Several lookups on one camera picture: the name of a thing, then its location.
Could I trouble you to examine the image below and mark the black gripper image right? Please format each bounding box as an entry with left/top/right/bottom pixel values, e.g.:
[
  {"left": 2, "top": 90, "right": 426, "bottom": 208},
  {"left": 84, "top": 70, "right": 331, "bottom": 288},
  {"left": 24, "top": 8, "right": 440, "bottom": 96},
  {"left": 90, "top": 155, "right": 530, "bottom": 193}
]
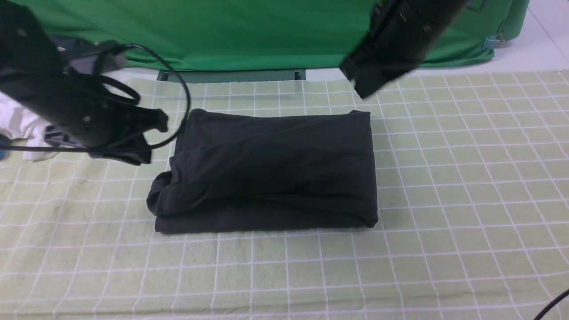
[{"left": 340, "top": 0, "right": 467, "bottom": 99}]

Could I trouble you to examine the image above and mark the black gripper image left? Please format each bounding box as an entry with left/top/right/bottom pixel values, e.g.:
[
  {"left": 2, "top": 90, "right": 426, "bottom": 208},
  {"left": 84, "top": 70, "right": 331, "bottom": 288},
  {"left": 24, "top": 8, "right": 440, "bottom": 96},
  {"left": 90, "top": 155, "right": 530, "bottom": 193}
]
[{"left": 1, "top": 72, "right": 169, "bottom": 166}]

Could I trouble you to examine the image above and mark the dark gray long-sleeved shirt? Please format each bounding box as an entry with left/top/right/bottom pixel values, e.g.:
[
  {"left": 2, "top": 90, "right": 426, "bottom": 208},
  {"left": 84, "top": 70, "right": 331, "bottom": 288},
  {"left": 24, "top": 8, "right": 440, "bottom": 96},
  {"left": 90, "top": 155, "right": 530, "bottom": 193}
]
[{"left": 146, "top": 109, "right": 378, "bottom": 234}]

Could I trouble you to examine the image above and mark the white crumpled shirt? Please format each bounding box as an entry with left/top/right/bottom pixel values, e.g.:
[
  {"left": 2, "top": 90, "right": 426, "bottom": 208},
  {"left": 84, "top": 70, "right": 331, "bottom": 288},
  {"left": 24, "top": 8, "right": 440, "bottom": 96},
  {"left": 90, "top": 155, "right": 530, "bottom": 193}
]
[{"left": 0, "top": 93, "right": 49, "bottom": 148}]

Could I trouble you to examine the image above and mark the dark green metal base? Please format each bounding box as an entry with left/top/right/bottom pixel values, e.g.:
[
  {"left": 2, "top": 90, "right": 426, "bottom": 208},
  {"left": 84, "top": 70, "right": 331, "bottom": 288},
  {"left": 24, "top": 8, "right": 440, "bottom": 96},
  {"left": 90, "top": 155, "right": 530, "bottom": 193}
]
[{"left": 178, "top": 69, "right": 306, "bottom": 84}]

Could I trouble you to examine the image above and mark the dark gray garment behind pile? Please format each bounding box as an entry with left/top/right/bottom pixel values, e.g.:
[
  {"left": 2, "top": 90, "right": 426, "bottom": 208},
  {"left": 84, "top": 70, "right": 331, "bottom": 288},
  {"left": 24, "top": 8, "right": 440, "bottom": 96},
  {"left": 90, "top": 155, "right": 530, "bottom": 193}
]
[{"left": 48, "top": 35, "right": 98, "bottom": 61}]

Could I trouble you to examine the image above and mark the green backdrop cloth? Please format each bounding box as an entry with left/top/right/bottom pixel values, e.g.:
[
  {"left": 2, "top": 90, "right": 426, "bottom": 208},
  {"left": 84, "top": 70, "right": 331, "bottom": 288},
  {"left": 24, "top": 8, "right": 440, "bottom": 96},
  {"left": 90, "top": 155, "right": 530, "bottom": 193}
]
[{"left": 8, "top": 0, "right": 529, "bottom": 71}]

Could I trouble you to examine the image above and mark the blue binder clip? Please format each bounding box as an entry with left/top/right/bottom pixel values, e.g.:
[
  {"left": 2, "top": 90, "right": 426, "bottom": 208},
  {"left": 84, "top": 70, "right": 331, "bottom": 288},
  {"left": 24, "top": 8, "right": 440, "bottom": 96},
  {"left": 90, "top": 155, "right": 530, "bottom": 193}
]
[{"left": 482, "top": 34, "right": 506, "bottom": 51}]

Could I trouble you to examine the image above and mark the blue object at left edge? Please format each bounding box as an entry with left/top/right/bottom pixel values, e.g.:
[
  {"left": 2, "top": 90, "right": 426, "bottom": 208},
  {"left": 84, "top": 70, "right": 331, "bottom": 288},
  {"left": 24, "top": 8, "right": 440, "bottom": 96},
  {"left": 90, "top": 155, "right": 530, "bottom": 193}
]
[{"left": 0, "top": 136, "right": 10, "bottom": 161}]

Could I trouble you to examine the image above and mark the black cable image left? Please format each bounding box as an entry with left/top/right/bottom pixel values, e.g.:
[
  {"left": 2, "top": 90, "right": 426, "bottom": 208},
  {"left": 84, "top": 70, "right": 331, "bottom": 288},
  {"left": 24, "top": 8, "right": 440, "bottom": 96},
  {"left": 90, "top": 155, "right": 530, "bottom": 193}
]
[{"left": 0, "top": 44, "right": 192, "bottom": 154}]

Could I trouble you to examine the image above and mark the gray wrist camera image left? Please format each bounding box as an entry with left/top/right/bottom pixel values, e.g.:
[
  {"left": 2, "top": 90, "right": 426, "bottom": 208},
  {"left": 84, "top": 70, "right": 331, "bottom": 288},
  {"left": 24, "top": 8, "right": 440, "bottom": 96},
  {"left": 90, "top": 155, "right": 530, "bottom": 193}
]
[{"left": 67, "top": 41, "right": 129, "bottom": 75}]

